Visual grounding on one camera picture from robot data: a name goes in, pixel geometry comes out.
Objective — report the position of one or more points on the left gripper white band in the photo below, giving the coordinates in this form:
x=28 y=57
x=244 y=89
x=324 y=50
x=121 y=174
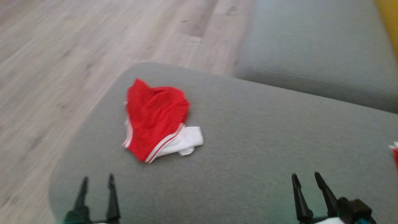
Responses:
x=105 y=222

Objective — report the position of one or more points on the yellow sofa back cushion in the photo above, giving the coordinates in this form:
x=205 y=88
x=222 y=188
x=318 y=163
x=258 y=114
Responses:
x=390 y=21

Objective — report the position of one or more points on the small grey sofa seat cushion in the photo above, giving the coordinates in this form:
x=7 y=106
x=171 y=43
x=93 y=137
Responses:
x=320 y=46

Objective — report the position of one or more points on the red jersey with white trim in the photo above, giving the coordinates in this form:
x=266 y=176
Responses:
x=155 y=121

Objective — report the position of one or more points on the large grey sofa seat cushion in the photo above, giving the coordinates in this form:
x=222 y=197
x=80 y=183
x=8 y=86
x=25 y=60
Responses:
x=248 y=161

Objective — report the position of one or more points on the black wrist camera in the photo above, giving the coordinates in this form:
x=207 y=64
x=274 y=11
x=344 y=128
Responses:
x=354 y=211
x=76 y=217

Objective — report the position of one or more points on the red shorts with white stripes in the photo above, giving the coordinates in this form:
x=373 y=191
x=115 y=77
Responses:
x=395 y=155

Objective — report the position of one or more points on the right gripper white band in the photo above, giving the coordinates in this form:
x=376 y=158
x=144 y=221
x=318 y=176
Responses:
x=329 y=221

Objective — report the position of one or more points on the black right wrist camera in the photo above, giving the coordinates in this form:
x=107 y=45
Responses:
x=354 y=211

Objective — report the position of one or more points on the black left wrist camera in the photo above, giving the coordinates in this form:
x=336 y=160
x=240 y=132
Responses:
x=76 y=217

